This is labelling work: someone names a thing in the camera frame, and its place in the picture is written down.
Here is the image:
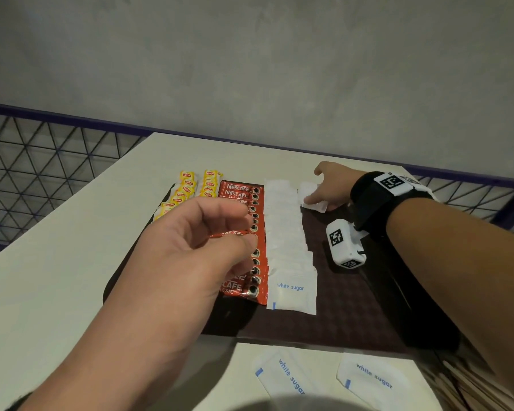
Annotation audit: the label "person's left hand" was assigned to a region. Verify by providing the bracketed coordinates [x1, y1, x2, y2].
[19, 196, 259, 411]

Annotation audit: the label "person's right hand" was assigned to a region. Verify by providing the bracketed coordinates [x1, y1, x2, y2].
[303, 161, 367, 212]

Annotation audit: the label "white sugar packet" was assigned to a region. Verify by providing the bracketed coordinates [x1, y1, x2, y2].
[298, 182, 328, 213]

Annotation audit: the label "row of red Nescafe sachets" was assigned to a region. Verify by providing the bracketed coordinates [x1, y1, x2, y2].
[210, 180, 270, 307]

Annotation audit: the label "brown plastic tray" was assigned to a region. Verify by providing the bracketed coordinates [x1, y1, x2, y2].
[102, 182, 461, 354]

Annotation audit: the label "row of white sugar packets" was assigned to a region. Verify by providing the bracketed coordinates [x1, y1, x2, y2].
[263, 179, 319, 316]

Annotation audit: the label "white sugar sachets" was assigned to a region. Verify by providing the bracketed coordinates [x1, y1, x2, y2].
[255, 348, 412, 401]

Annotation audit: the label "bundle of wooden stir sticks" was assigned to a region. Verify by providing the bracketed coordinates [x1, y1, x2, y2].
[419, 354, 514, 411]

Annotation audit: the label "person's right forearm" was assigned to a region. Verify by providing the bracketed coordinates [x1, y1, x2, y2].
[386, 197, 514, 407]

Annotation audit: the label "black right wrist band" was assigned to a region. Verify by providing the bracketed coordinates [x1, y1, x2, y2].
[350, 171, 437, 243]

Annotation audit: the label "black wrist band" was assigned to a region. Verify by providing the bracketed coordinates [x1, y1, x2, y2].
[4, 391, 33, 411]
[350, 171, 437, 243]

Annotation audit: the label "black left wrist band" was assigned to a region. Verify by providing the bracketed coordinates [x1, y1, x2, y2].
[4, 391, 33, 411]

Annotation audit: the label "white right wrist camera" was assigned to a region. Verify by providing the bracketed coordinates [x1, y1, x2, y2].
[325, 219, 369, 269]

